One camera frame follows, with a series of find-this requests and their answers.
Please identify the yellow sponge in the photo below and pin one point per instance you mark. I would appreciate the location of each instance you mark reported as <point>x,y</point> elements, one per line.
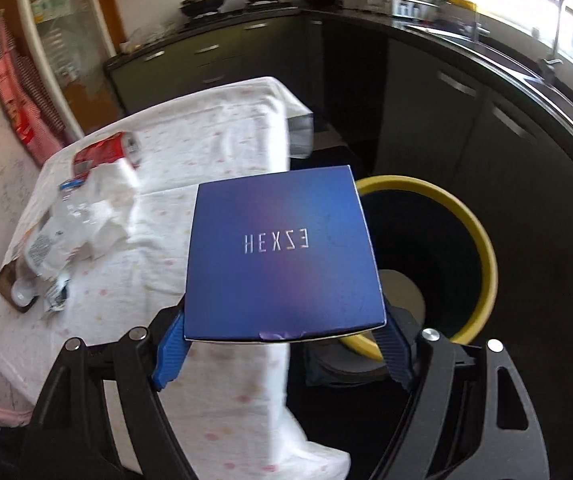
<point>461,3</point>

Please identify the white printed wrapper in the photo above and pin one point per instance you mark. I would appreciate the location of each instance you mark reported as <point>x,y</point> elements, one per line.
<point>56,295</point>

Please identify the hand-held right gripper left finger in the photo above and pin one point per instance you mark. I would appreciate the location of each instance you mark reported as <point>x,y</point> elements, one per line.
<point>166,355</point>

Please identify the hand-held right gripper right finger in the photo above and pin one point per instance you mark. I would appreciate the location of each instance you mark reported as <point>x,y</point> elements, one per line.
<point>396,360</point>

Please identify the clear plastic bags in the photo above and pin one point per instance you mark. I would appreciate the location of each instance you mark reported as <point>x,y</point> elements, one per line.
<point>141,37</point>

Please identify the steel kitchen sink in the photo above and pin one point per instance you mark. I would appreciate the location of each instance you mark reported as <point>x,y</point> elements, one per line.
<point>511,60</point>

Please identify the blue cardboard box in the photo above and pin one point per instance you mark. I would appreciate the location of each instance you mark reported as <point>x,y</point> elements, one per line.
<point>281,250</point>

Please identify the black bin with yellow rim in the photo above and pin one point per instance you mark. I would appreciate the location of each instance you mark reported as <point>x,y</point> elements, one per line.
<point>476,230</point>

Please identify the red checked hanging cloth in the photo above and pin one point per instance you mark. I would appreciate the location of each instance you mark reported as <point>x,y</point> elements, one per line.
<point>21,90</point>

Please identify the black wok with lid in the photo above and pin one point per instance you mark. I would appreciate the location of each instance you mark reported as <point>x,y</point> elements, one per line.
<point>201,5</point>

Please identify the white tissue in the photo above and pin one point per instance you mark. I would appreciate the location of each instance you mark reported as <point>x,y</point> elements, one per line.
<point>111,195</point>

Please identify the red drink can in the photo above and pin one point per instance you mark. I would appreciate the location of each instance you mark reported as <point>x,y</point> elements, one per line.
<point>101,155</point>

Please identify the gas stove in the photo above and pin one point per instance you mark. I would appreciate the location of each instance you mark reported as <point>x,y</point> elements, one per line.
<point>261,8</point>

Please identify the small steel faucet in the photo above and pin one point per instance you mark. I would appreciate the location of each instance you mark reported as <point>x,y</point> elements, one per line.
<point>474,20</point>

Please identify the tall steel faucet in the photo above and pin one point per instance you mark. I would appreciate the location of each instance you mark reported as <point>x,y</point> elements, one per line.
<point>561,25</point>

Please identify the green lower kitchen cabinets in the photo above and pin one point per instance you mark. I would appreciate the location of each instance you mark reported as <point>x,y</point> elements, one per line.
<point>416,110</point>

